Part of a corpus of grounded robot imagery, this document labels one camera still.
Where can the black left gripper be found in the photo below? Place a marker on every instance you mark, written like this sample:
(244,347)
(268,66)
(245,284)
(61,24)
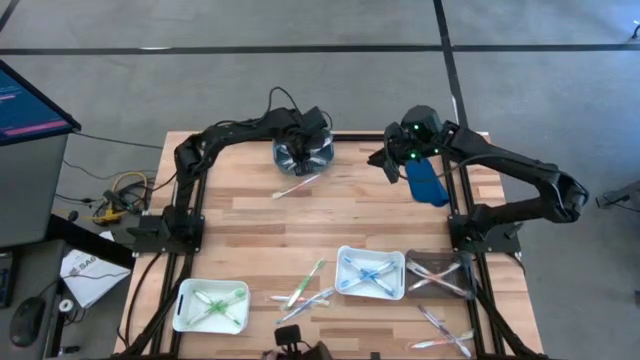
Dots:
(300,137)

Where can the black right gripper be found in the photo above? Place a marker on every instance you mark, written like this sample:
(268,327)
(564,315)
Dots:
(402,157)

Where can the orange toothbrush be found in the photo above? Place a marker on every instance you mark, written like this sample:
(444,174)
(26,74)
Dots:
(297,187)
(425,344)
(420,267)
(452,287)
(450,270)

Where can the blue toothbrush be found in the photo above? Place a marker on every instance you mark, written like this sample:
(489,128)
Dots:
(367,275)
(350,285)
(385,286)
(312,302)
(387,266)
(355,265)

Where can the green toothbrush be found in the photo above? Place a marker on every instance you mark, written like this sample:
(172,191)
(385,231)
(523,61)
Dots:
(205,315)
(202,297)
(305,282)
(235,299)

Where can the white plastic bin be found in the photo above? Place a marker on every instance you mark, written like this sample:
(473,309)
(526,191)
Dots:
(215,286)
(370,292)

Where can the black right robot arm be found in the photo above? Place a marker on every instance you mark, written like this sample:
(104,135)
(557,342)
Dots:
(510,165)

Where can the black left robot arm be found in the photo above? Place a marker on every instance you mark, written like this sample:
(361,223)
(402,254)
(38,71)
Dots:
(225,132)

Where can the teal plastic bin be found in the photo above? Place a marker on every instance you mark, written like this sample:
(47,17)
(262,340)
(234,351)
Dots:
(280,165)

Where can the blue cloth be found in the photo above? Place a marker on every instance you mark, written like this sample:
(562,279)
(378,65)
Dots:
(425,185)

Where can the dark translucent plastic bin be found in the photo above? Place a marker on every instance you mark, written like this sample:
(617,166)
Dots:
(415,256)

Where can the black boxy device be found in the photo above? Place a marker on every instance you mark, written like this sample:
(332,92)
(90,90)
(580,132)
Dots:
(287,335)

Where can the yellow tool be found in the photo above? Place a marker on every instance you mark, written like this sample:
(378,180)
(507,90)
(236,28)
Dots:
(107,217)

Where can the white paper sheet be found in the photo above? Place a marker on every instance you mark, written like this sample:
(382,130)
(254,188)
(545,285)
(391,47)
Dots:
(95,277)

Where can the grey stand leg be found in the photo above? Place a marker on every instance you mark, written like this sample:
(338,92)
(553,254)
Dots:
(625,196)

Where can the dark office desk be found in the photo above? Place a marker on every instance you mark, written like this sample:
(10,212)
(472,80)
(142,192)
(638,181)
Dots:
(50,235)

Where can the grey monitor stand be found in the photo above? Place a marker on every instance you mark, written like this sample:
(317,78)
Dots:
(30,190)

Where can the white tape roll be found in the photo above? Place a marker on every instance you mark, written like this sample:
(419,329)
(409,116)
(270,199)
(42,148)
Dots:
(61,305)

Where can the computer monitor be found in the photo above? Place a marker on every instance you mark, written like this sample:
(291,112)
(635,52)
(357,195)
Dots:
(25,110)

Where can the black computer mouse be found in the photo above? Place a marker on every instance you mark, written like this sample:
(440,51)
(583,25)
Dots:
(25,320)

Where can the black keyboard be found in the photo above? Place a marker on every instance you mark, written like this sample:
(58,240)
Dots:
(6,280)

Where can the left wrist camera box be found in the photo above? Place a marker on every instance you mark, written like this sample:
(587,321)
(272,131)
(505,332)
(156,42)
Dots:
(315,119)

